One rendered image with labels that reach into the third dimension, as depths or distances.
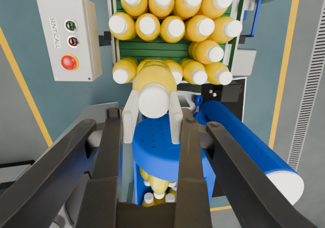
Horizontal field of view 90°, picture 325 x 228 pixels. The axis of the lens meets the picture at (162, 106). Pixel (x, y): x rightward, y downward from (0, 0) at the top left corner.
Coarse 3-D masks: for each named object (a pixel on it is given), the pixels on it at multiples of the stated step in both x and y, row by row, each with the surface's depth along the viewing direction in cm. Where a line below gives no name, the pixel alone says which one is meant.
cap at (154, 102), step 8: (152, 88) 19; (160, 88) 19; (144, 96) 19; (152, 96) 19; (160, 96) 19; (168, 96) 20; (144, 104) 19; (152, 104) 19; (160, 104) 19; (168, 104) 19; (144, 112) 20; (152, 112) 20; (160, 112) 20
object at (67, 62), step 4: (64, 56) 40; (68, 56) 40; (64, 60) 41; (68, 60) 41; (72, 60) 41; (64, 64) 41; (68, 64) 41; (72, 64) 41; (68, 68) 41; (72, 68) 41
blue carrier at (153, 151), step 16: (144, 128) 54; (160, 128) 54; (144, 144) 46; (160, 144) 46; (176, 144) 46; (144, 160) 44; (160, 160) 41; (176, 160) 40; (160, 176) 42; (176, 176) 41; (208, 176) 45; (144, 192) 72; (208, 192) 49
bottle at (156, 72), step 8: (144, 64) 33; (152, 64) 26; (160, 64) 28; (144, 72) 23; (152, 72) 23; (160, 72) 23; (168, 72) 24; (136, 80) 23; (144, 80) 22; (152, 80) 22; (160, 80) 22; (168, 80) 22; (136, 88) 22; (144, 88) 21; (168, 88) 22; (176, 88) 24
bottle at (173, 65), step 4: (164, 60) 57; (168, 60) 54; (172, 60) 54; (168, 64) 48; (172, 64) 48; (176, 64) 48; (172, 68) 47; (176, 68) 47; (180, 68) 48; (180, 72) 47
